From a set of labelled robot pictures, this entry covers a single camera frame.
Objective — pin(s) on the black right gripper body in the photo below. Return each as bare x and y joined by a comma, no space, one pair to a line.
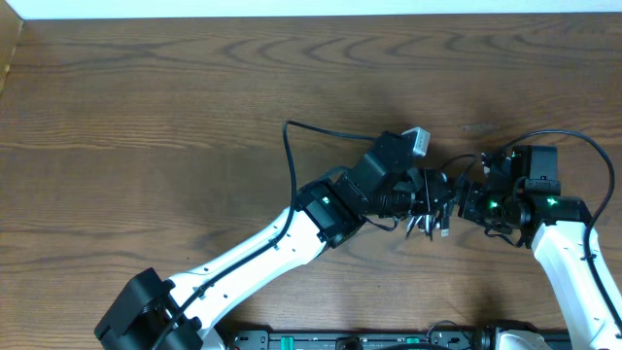
482,204

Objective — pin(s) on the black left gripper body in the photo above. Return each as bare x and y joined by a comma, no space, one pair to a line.
406,198

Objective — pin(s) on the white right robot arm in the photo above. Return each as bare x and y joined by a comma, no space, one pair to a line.
559,230

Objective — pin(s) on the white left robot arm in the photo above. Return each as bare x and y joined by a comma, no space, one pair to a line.
182,311

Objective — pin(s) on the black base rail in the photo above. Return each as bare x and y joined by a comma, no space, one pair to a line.
444,336

